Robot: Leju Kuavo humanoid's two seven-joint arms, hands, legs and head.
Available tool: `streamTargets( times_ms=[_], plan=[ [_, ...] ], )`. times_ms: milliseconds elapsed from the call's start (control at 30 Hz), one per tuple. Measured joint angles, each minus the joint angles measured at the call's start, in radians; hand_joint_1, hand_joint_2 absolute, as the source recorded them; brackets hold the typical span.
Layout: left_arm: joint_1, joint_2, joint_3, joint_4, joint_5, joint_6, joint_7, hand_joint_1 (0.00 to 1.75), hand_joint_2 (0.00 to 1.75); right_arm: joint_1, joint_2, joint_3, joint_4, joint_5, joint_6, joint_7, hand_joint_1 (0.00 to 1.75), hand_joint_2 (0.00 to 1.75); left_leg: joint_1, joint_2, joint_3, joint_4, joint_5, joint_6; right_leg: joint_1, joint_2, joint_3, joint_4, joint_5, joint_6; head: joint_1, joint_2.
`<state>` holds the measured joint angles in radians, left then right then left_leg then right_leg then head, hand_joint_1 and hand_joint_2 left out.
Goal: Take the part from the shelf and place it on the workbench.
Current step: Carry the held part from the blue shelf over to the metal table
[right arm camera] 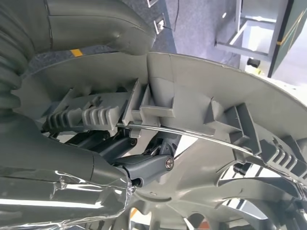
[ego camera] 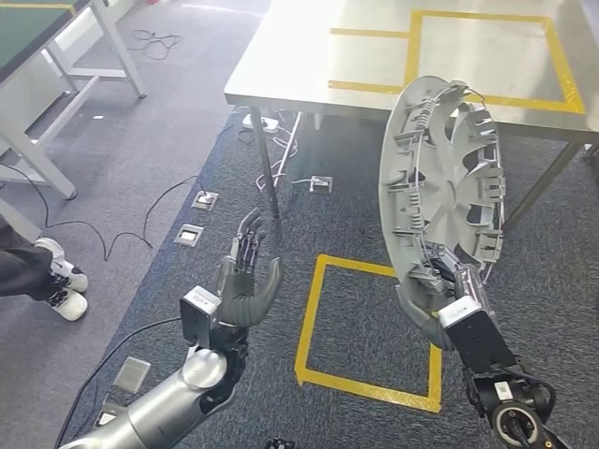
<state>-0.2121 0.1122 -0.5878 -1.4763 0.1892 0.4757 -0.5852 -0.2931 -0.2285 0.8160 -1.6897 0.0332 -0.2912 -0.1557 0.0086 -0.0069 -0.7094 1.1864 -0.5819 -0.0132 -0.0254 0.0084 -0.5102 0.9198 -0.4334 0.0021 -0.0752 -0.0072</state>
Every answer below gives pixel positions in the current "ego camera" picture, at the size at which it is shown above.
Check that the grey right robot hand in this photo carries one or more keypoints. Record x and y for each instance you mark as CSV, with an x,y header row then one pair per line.
x,y
470,282

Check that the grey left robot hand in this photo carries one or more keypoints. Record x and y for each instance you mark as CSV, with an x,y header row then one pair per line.
x,y
239,297

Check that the silver plastic wheel hubcap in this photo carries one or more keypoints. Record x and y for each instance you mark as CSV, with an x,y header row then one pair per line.
x,y
435,192

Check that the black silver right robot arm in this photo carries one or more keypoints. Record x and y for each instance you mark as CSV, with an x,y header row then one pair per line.
x,y
510,421

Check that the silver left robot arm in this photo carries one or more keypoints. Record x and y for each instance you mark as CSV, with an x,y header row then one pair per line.
x,y
164,409

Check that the steel workbench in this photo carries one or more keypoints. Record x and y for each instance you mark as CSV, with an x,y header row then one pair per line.
x,y
299,56

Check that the steel floor socket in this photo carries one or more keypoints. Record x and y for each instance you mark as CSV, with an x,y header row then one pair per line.
x,y
131,375
321,185
205,200
189,235

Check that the white power strip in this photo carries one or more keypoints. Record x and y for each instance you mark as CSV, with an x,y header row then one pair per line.
x,y
262,124

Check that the person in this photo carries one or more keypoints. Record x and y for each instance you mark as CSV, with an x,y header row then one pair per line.
x,y
19,266

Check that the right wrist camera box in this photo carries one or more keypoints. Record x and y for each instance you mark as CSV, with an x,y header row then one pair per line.
x,y
477,341

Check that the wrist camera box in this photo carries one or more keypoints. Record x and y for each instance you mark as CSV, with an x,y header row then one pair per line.
x,y
477,341
196,319

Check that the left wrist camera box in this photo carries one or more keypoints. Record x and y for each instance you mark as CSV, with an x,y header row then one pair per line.
x,y
196,319

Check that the green-topped table white frame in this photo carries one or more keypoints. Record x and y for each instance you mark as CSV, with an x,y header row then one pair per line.
x,y
28,31

